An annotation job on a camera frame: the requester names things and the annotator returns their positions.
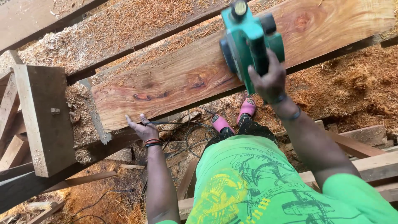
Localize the dark wrist bracelets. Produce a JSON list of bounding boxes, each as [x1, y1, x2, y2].
[[264, 93, 302, 122]]

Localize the green printed t-shirt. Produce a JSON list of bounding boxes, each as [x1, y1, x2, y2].
[[155, 134, 398, 224]]

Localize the shavings-covered workbench beam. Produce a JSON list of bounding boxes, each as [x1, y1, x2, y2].
[[0, 0, 237, 86]]

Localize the heap of wood shavings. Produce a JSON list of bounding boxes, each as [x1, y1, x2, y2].
[[284, 42, 398, 139]]

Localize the wide reddish wood plank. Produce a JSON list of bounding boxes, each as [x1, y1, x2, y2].
[[91, 0, 396, 133]]

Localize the dark workbench cross beam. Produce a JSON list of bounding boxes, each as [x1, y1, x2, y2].
[[0, 126, 142, 215]]

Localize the person's left hand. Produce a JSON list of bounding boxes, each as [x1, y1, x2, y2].
[[125, 113, 160, 142]]

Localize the person's right hand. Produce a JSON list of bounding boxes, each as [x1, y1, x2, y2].
[[248, 48, 288, 105]]

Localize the long pale wooden plank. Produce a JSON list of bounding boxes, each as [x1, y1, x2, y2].
[[298, 151, 398, 185]]

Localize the wooden trestle legs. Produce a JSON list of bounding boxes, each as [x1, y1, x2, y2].
[[0, 70, 34, 172]]

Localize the black patterned trousers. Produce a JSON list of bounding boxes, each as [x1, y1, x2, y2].
[[204, 113, 279, 150]]

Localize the black power cable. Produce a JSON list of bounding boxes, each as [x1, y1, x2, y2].
[[141, 106, 222, 160]]

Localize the thin wooden batten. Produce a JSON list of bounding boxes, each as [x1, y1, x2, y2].
[[43, 170, 118, 194]]

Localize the short grey wood offcut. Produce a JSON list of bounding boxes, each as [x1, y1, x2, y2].
[[338, 124, 388, 147]]

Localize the reddish slanted wooden plank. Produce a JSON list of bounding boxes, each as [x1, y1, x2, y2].
[[325, 130, 387, 160]]

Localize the pink slipper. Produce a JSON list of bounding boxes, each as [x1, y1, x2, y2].
[[236, 97, 257, 125], [211, 114, 235, 134]]

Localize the red and black wristbands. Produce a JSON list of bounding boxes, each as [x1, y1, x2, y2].
[[144, 138, 163, 149]]

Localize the small scrap wood pieces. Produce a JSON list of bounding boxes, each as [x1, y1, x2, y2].
[[0, 199, 66, 224]]

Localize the bare grey workbench beam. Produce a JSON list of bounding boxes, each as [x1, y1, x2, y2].
[[0, 0, 108, 55]]

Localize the thin black cable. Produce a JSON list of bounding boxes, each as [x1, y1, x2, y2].
[[72, 188, 136, 224]]

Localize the grey upright wooden block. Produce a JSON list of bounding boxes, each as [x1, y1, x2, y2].
[[14, 64, 77, 178]]

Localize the green electric hand planer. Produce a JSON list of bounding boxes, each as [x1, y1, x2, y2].
[[219, 0, 285, 95]]

